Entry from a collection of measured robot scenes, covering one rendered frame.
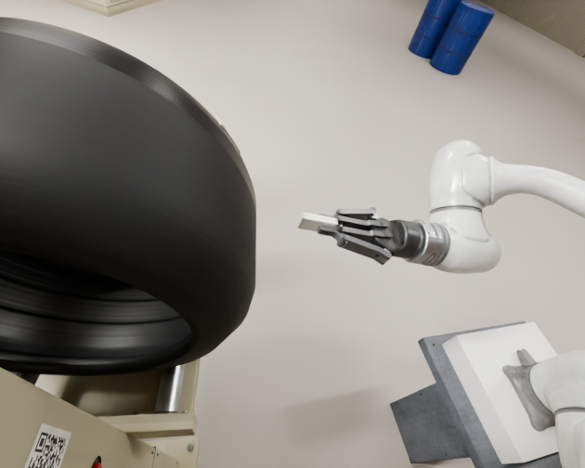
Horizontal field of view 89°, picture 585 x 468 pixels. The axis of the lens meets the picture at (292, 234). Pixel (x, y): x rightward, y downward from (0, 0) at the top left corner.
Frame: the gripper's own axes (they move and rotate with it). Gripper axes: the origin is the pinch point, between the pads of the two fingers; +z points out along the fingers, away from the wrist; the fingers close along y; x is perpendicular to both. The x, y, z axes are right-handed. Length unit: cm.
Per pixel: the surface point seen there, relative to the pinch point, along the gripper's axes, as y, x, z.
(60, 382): 15, 50, 44
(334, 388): 2, 116, -59
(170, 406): 23.1, 34.8, 19.8
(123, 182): 13.4, -14.6, 27.3
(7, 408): 29.6, -3.6, 32.0
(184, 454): 26, 125, 11
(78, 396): 19, 50, 39
